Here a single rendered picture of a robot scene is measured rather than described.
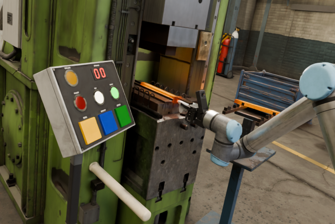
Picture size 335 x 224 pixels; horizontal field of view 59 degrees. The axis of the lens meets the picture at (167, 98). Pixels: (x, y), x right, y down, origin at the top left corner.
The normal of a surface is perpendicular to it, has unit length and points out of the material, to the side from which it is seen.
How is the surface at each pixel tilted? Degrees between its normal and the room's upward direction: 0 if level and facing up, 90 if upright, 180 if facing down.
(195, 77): 90
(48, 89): 90
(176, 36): 90
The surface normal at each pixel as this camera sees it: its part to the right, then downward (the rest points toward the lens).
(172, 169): 0.66, 0.29
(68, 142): -0.40, 0.18
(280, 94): -0.75, 0.04
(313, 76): -0.86, -0.11
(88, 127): 0.86, -0.27
